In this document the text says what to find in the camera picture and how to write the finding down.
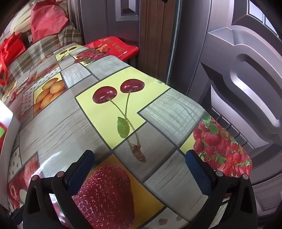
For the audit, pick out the red tote bag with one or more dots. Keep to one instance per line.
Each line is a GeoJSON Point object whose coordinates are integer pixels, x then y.
{"type": "Point", "coordinates": [11, 48]}

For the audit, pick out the plaid covered box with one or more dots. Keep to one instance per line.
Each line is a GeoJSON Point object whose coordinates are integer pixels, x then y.
{"type": "Point", "coordinates": [39, 50]}

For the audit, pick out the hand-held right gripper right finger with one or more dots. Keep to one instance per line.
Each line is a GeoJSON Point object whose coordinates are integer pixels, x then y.
{"type": "Point", "coordinates": [197, 169]}

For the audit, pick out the white box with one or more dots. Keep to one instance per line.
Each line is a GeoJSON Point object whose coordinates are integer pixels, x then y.
{"type": "Point", "coordinates": [5, 116]}

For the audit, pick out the white foam pieces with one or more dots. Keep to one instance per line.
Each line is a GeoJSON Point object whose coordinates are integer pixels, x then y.
{"type": "Point", "coordinates": [21, 21]}

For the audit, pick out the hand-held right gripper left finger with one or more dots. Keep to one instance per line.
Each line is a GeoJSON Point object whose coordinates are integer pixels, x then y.
{"type": "Point", "coordinates": [81, 174]}

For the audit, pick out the brown metal door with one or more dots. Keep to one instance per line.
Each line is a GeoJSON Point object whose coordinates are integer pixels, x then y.
{"type": "Point", "coordinates": [105, 19]}
{"type": "Point", "coordinates": [242, 66]}

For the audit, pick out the fruit print tablecloth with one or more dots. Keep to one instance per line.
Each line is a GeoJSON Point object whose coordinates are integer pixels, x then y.
{"type": "Point", "coordinates": [66, 132]}

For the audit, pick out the red plastic bag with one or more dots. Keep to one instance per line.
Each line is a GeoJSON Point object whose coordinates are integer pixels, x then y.
{"type": "Point", "coordinates": [48, 19]}

